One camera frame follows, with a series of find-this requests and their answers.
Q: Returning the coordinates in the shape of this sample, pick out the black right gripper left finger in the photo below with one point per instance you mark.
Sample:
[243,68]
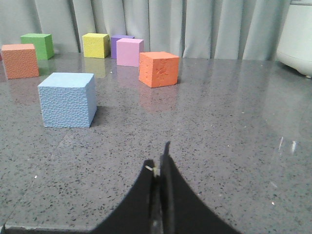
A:
[132,215]

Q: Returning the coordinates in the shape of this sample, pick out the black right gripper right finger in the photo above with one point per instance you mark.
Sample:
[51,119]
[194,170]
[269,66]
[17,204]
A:
[182,211]

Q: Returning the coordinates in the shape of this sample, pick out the light blue foam cube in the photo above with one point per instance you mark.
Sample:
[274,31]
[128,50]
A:
[68,100]

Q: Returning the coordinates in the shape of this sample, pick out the dented orange foam cube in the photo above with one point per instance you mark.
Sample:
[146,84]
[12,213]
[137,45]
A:
[158,69]

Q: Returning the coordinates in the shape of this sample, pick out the light pink foam cube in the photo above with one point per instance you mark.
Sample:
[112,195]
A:
[128,51]

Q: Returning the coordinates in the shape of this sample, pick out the yellow foam cube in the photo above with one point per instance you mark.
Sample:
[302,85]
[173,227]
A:
[96,45]

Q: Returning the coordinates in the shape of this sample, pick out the right purple foam cube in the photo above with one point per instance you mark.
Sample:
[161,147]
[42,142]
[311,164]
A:
[114,39]

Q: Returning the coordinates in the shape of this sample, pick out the grey curtain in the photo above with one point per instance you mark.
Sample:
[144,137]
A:
[211,29]

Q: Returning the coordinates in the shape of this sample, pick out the smooth orange foam cube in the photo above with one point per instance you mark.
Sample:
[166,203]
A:
[20,61]

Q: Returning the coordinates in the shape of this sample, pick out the green foam cube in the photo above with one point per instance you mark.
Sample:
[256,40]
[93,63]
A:
[43,44]

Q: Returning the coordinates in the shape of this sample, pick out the white appliance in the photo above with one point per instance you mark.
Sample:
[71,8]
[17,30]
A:
[295,44]

